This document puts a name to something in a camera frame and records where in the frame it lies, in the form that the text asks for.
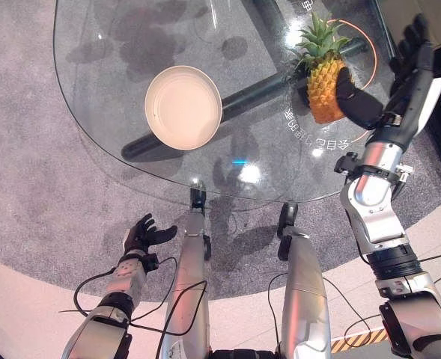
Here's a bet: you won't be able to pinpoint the robot left hand black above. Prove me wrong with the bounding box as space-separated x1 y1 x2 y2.
122 213 178 260

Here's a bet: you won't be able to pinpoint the robot right hand black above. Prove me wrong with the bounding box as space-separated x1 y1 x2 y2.
335 13 441 151

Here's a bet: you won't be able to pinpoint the pineapple with green crown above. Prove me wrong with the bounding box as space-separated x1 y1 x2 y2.
288 10 362 126

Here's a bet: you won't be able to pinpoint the cream round plate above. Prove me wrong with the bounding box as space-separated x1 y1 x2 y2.
144 64 223 151

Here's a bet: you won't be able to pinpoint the robot left leg silver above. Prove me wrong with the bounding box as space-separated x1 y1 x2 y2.
162 206 212 359

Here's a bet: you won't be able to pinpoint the robot leg silver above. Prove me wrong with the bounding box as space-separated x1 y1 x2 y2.
276 228 333 359
162 206 212 359

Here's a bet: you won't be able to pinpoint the robot left foot dark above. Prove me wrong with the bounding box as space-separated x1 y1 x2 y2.
189 179 207 210

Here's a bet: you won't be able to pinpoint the robot foot dark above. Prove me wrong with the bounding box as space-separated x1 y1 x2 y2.
189 179 207 210
277 203 299 239

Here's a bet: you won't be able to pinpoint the grey round carpet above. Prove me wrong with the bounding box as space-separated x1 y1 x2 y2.
0 0 441 304

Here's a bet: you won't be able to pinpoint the robot right foot dark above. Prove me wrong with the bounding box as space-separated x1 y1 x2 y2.
277 203 299 239

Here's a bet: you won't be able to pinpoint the black robot waist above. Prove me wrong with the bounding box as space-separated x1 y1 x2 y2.
207 349 282 359

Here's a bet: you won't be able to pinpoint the robot right leg silver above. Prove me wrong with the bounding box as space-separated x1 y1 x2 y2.
276 228 333 359

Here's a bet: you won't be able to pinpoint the yellow black hazard tape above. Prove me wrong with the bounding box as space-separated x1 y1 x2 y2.
330 304 441 353

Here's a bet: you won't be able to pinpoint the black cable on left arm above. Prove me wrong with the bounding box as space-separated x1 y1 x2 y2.
58 256 179 334

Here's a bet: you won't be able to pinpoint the black cable on left leg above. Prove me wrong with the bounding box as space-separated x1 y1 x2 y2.
155 279 209 359

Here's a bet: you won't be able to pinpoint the black cable on leg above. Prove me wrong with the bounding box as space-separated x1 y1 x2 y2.
155 279 209 359
267 271 374 338

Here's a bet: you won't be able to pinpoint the black table frame bars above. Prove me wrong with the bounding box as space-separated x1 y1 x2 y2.
121 0 369 162

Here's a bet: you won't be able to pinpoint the black cable on right leg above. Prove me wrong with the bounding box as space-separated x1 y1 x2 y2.
267 271 374 338

